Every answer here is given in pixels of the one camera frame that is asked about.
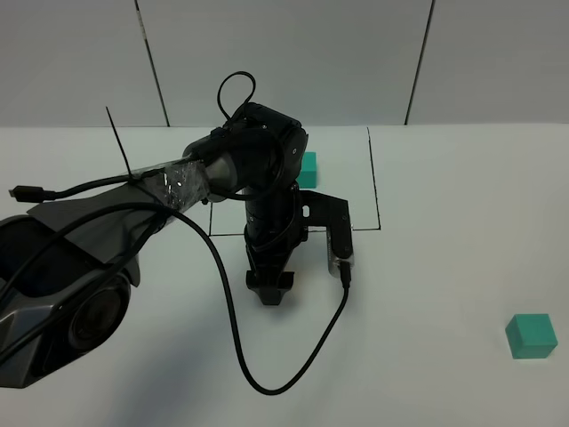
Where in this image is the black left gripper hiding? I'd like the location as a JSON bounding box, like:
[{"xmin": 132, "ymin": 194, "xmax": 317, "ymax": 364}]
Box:
[{"xmin": 244, "ymin": 181, "xmax": 305, "ymax": 306}]

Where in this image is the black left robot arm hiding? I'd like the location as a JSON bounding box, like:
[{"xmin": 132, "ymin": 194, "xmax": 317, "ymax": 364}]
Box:
[{"xmin": 1, "ymin": 103, "xmax": 308, "ymax": 389}]

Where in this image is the template teal cube block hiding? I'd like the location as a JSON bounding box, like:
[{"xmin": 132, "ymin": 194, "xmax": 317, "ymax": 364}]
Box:
[{"xmin": 297, "ymin": 152, "xmax": 318, "ymax": 189}]

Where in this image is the black usb cable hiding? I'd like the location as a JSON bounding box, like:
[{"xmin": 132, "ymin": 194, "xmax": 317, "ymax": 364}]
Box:
[{"xmin": 0, "ymin": 202, "xmax": 355, "ymax": 395}]

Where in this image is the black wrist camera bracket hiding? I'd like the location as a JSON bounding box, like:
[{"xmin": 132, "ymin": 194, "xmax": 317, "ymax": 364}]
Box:
[{"xmin": 300, "ymin": 190, "xmax": 354, "ymax": 283}]

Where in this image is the black cable tie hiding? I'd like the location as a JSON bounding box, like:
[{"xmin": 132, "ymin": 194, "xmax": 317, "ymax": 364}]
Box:
[{"xmin": 105, "ymin": 106, "xmax": 133, "ymax": 181}]

